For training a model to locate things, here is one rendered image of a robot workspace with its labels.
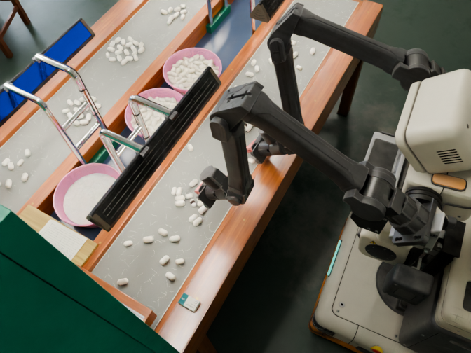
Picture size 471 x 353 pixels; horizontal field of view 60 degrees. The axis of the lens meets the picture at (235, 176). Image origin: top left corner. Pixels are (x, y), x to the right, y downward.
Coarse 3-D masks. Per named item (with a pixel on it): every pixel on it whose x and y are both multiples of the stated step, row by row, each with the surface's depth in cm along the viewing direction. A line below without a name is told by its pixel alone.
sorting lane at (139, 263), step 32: (320, 0) 206; (256, 64) 185; (256, 128) 167; (192, 160) 160; (224, 160) 159; (160, 192) 154; (192, 192) 153; (128, 224) 147; (160, 224) 147; (192, 224) 146; (128, 256) 141; (160, 256) 140; (192, 256) 140; (128, 288) 135; (160, 288) 135; (160, 320) 129
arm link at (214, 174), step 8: (208, 168) 127; (216, 168) 124; (200, 176) 127; (208, 176) 124; (216, 176) 123; (224, 176) 125; (208, 184) 126; (216, 184) 126; (224, 184) 125; (232, 200) 123; (240, 200) 123
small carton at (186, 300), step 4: (184, 296) 129; (188, 296) 128; (180, 300) 128; (184, 300) 128; (188, 300) 128; (192, 300) 128; (196, 300) 128; (180, 304) 128; (184, 304) 127; (188, 304) 127; (192, 304) 127; (196, 304) 127; (188, 308) 127; (192, 308) 127; (196, 308) 128
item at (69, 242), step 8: (48, 224) 145; (56, 224) 144; (40, 232) 143; (48, 232) 143; (56, 232) 143; (64, 232) 143; (72, 232) 143; (48, 240) 141; (56, 240) 141; (64, 240) 141; (72, 240) 141; (80, 240) 141; (64, 248) 140; (72, 248) 139; (72, 256) 138
